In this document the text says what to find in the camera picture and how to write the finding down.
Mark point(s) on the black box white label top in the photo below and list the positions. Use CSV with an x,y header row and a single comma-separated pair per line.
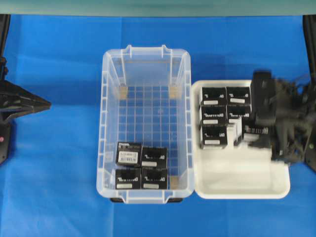
x,y
129,154

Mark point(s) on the black box in case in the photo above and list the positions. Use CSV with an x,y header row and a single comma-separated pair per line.
x,y
128,178
154,178
155,157

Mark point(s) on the black case locking handle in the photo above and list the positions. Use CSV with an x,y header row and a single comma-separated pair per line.
x,y
151,201

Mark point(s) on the white plastic tray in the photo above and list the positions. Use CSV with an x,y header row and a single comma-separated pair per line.
x,y
233,172

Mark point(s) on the blue table cloth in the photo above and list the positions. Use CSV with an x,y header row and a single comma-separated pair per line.
x,y
48,184

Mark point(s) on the black box in tray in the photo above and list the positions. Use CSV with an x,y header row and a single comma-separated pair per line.
x,y
238,95
213,136
213,115
236,111
213,96

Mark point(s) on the clear plastic storage case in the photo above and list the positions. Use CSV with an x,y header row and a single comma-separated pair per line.
x,y
145,98

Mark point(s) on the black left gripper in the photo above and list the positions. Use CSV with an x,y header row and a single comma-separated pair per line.
x,y
16,102

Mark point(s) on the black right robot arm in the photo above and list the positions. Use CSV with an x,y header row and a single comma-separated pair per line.
x,y
309,27

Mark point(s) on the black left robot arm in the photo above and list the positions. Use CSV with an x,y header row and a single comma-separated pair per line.
x,y
5,126

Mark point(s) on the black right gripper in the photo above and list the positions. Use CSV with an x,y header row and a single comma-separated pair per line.
x,y
287,106

